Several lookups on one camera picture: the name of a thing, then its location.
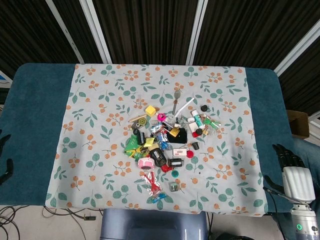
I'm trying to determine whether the green tea packet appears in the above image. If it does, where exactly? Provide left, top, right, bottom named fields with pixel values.
left=124, top=134, right=143, bottom=161

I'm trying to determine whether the pink cake shaped toy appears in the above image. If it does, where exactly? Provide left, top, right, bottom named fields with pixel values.
left=137, top=156, right=155, bottom=171

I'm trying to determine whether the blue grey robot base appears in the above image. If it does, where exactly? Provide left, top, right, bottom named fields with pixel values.
left=99, top=208, right=210, bottom=240

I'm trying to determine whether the white partition frame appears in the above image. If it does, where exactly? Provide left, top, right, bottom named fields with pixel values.
left=45, top=0, right=85, bottom=65
left=273, top=24, right=320, bottom=77
left=79, top=0, right=113, bottom=65
left=185, top=0, right=209, bottom=66

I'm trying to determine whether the blue white snack packet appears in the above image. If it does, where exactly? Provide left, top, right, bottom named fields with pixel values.
left=149, top=124, right=163, bottom=135

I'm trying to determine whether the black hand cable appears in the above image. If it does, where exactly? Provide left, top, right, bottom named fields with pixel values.
left=266, top=187, right=295, bottom=240

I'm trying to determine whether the black cylinder with label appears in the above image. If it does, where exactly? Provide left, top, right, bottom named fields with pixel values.
left=136, top=130, right=147, bottom=146

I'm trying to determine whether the teal blue table cover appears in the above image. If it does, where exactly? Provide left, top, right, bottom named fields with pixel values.
left=0, top=62, right=305, bottom=213

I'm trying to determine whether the black box white label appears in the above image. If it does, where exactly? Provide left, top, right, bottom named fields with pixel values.
left=167, top=157, right=185, bottom=168

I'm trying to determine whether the blue denim cloth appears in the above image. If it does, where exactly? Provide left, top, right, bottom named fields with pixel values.
left=291, top=136, right=320, bottom=181

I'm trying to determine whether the white flat plastic strip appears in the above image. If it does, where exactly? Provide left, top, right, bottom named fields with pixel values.
left=174, top=97, right=195, bottom=118

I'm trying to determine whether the tan wooden stick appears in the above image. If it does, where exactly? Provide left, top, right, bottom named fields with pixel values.
left=128, top=114, right=148, bottom=123

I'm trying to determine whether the black floor cable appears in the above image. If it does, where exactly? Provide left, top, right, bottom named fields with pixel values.
left=0, top=204, right=32, bottom=240
left=41, top=206, right=104, bottom=240

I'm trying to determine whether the floral leaf print tablecloth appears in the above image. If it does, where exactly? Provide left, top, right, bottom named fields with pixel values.
left=44, top=63, right=270, bottom=217

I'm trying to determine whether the red sticky toy man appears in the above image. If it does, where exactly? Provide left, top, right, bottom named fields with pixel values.
left=142, top=171, right=161, bottom=195

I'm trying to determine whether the brown cardboard box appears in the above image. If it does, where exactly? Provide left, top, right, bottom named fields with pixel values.
left=286, top=109, right=311, bottom=140

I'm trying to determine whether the green wrapped candy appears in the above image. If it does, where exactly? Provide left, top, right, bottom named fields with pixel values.
left=202, top=117, right=222, bottom=127

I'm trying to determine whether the white green tube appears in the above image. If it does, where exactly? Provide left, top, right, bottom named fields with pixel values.
left=191, top=110, right=204, bottom=127

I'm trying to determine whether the yellow foam cube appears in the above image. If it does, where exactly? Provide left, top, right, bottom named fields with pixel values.
left=145, top=104, right=157, bottom=117

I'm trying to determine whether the yellow sticky toy man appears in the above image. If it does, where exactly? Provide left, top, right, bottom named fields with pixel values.
left=124, top=147, right=141, bottom=157

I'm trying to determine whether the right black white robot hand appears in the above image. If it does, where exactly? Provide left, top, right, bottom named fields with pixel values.
left=263, top=143, right=317, bottom=204

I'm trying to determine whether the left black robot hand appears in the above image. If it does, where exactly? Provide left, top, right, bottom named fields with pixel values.
left=0, top=129, right=14, bottom=186

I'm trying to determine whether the blue toy in clear bag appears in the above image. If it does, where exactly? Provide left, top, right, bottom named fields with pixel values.
left=156, top=132, right=171, bottom=151

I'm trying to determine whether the small grey metal spoon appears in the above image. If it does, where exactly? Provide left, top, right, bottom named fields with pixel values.
left=172, top=90, right=182, bottom=115

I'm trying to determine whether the white box red cap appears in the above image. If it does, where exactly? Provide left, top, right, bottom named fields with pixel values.
left=188, top=122, right=201, bottom=138

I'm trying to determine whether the blue candy packet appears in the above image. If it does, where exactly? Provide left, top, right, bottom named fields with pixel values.
left=151, top=192, right=167, bottom=203

